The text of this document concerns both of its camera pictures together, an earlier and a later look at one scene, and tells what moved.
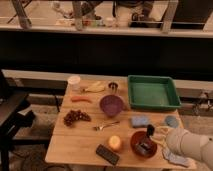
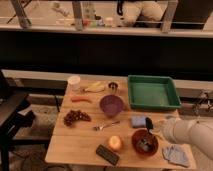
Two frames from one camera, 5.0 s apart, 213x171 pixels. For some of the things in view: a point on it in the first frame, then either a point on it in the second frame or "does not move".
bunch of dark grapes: [75, 115] does not move
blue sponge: [140, 121] does not move
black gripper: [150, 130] -> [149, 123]
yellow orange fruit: [114, 142] does not move
